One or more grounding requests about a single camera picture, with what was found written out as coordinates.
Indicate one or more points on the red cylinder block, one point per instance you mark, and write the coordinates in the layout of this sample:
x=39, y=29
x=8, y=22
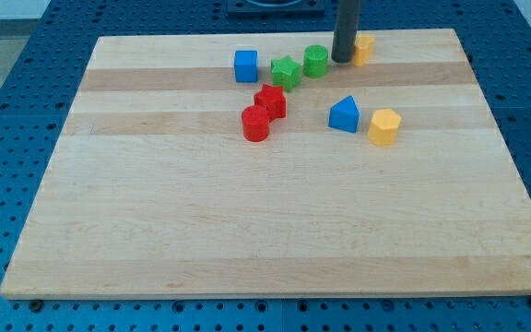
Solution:
x=255, y=123

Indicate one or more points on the red star block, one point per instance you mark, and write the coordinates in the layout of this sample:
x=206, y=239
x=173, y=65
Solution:
x=272, y=98

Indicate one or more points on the blue triangular prism block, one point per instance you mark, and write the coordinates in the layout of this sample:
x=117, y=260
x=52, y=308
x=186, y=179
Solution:
x=344, y=115

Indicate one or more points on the light wooden board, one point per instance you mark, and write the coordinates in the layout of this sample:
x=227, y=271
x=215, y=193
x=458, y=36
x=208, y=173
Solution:
x=152, y=192

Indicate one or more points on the green star block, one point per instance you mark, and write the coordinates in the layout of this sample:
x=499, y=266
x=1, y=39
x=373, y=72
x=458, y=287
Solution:
x=286, y=73

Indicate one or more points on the blue cube block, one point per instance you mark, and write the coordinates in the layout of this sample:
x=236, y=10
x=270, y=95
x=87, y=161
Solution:
x=246, y=66

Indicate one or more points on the green cylinder block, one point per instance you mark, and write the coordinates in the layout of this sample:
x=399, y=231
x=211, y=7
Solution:
x=315, y=60

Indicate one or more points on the yellow hexagon block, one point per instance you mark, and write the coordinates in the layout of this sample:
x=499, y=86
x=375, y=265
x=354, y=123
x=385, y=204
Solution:
x=384, y=126

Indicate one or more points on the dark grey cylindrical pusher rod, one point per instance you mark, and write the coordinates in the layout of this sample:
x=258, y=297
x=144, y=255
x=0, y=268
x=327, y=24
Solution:
x=347, y=23

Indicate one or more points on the yellow heart block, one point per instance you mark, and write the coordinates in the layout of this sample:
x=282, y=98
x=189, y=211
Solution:
x=363, y=49

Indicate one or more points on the dark robot base mount plate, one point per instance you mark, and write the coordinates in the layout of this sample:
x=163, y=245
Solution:
x=250, y=8

